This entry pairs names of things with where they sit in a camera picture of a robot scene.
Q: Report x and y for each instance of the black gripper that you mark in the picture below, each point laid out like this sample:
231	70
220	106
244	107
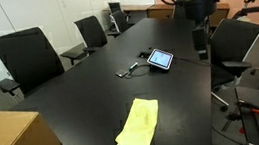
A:
200	39

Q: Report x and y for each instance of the yellow towel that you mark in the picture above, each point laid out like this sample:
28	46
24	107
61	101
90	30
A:
140	128

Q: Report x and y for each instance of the white framed tablet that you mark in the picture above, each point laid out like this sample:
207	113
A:
160	58

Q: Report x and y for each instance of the green capped marker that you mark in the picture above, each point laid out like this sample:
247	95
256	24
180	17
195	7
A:
133	65

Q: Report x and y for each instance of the black tripod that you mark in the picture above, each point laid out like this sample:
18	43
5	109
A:
242	118

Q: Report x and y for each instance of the wooden side desk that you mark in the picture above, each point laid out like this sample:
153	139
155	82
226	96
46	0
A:
131	7

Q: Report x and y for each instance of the large black mesh office chair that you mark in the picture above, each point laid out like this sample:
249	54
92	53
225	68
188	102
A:
27	59

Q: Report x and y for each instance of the black chair with white frame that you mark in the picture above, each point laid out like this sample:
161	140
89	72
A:
233	45

